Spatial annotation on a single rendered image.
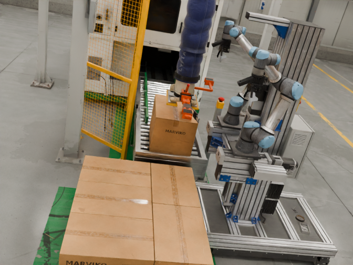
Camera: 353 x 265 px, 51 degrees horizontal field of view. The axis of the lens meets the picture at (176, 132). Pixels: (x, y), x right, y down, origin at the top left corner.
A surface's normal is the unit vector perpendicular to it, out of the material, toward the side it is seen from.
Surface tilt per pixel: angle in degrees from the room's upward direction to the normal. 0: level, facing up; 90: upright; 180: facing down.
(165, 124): 90
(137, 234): 0
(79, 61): 89
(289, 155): 90
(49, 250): 0
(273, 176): 90
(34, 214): 0
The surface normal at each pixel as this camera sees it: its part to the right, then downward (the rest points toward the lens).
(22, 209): 0.18, -0.88
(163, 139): 0.06, 0.45
